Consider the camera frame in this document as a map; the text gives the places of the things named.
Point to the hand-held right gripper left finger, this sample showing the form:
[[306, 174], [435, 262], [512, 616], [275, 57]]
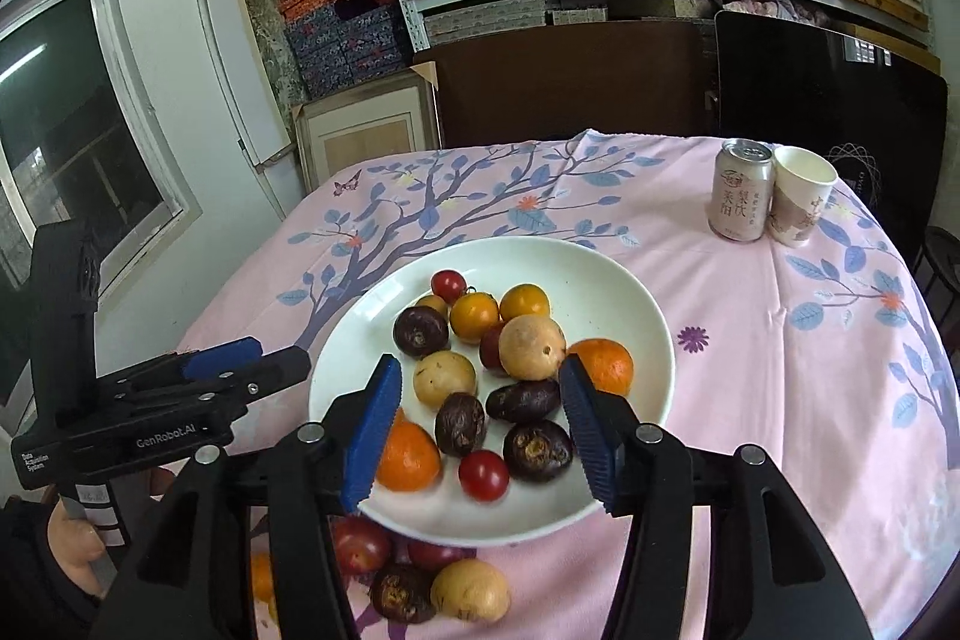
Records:
[[371, 437]]

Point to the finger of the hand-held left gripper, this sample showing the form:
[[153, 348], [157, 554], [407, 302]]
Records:
[[225, 355], [277, 370]]

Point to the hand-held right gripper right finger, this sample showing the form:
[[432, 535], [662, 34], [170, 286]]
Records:
[[589, 437]]

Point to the large orange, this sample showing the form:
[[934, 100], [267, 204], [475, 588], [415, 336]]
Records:
[[409, 460], [262, 576], [607, 366]]

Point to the purple passion fruit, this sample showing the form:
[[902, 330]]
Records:
[[523, 401], [537, 450], [401, 593], [459, 422], [421, 331]]

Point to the yellow potato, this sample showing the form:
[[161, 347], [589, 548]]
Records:
[[445, 379]]

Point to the yellow passion fruit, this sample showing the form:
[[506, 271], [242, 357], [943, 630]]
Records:
[[470, 590], [532, 347]]

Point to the white round plate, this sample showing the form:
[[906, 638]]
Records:
[[600, 295]]

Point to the person's left forearm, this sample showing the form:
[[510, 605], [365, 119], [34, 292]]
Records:
[[30, 572]]

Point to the person's left hand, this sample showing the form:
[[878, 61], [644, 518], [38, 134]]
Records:
[[75, 550]]

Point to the pink floral tablecloth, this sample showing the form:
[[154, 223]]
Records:
[[712, 385]]

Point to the white framed window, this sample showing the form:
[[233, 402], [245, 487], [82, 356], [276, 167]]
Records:
[[67, 123]]

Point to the pink drink can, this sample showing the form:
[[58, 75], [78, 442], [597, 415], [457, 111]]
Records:
[[741, 197]]

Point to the white leaning board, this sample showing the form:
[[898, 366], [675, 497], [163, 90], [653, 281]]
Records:
[[240, 70]]

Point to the printed paper cup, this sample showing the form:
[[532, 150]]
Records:
[[802, 205]]

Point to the grey marbled panel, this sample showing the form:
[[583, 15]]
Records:
[[266, 40]]

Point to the stack of blue floral boxes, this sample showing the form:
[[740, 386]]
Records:
[[345, 44]]

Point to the brown wooden board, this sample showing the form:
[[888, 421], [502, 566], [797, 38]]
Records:
[[570, 85]]

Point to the dark round stool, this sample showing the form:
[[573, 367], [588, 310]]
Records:
[[937, 265]]

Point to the row of grey patterned boxes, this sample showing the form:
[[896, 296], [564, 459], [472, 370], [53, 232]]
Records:
[[487, 18]]

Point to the black glossy screen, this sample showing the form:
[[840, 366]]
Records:
[[810, 85]]

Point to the pale wooden picture frame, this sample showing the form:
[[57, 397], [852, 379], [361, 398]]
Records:
[[360, 134]]

